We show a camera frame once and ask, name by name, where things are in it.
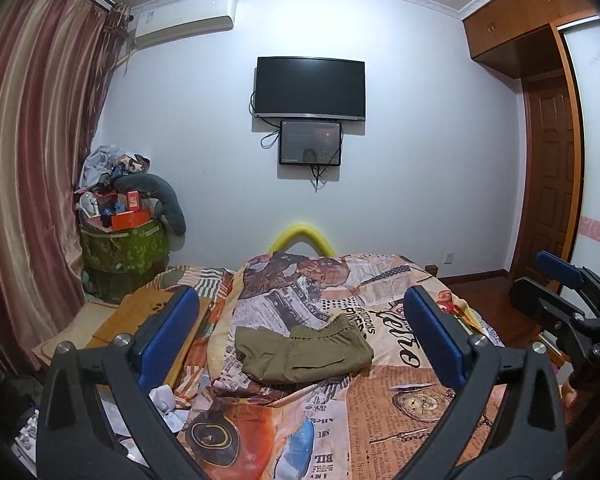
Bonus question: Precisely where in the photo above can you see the wooden board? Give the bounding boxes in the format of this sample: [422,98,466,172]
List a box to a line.
[87,287,213,363]

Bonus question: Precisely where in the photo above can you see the olive green pants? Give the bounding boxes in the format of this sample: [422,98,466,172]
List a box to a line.
[235,314,374,386]

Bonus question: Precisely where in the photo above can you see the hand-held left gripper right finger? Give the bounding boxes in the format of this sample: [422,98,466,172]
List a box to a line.
[380,285,568,480]

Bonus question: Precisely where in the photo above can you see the white wardrobe sliding door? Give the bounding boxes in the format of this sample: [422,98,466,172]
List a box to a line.
[560,15,600,293]

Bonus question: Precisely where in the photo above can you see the green fabric hamper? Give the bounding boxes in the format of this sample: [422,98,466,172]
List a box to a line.
[79,220,171,301]

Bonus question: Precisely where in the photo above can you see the person's right hand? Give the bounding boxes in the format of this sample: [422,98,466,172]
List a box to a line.
[560,379,582,412]

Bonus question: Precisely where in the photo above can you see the printed blanket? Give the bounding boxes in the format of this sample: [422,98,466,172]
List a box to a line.
[167,252,506,480]

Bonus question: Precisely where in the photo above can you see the black wall television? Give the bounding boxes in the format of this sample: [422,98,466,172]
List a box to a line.
[256,56,367,122]

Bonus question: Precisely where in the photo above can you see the white air conditioner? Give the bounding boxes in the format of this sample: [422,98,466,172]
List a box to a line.
[131,0,238,51]

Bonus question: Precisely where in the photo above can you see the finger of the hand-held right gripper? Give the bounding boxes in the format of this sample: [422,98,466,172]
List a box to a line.
[535,251,589,292]
[511,277,582,334]

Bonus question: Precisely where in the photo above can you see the orange box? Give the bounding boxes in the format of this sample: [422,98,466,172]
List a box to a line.
[109,210,151,231]

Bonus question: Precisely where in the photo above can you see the grey curved pillow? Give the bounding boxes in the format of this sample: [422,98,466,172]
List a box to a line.
[115,172,187,237]

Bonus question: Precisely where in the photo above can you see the striped pink curtain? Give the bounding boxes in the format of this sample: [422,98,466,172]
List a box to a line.
[0,0,131,376]

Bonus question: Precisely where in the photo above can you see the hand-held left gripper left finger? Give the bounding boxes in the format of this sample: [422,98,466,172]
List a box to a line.
[36,286,216,480]

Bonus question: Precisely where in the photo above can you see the black television cable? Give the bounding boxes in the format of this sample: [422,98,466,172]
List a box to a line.
[249,87,282,151]

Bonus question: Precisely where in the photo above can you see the heap of clothes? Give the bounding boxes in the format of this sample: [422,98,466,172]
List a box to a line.
[77,145,151,193]

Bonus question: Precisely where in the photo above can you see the yellow foam tube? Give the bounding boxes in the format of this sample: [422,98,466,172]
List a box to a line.
[267,221,337,258]

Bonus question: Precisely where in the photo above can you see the small black monitor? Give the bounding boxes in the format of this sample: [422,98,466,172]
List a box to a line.
[279,120,343,167]

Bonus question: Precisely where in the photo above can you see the wooden overhead cabinet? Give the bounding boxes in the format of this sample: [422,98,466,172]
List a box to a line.
[462,0,600,79]

